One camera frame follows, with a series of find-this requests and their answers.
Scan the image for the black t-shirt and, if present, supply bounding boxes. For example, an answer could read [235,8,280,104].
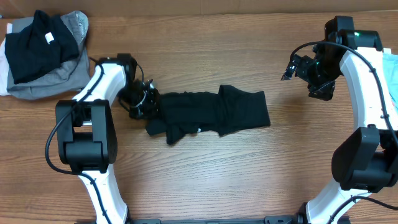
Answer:
[146,85,271,145]

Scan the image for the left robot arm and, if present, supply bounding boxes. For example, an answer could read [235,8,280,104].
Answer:
[49,54,159,223]

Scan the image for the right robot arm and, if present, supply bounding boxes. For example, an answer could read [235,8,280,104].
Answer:
[282,16,397,224]

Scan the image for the light blue t-shirt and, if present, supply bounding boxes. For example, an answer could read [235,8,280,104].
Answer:
[383,48,398,111]

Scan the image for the folded grey shirt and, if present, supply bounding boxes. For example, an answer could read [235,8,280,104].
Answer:
[1,11,90,100]

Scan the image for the folded black shirt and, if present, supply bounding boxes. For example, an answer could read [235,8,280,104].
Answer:
[5,10,79,84]

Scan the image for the folded white shirt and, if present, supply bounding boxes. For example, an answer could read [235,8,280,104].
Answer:
[0,39,9,96]

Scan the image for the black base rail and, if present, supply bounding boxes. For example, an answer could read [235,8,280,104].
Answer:
[74,214,352,224]

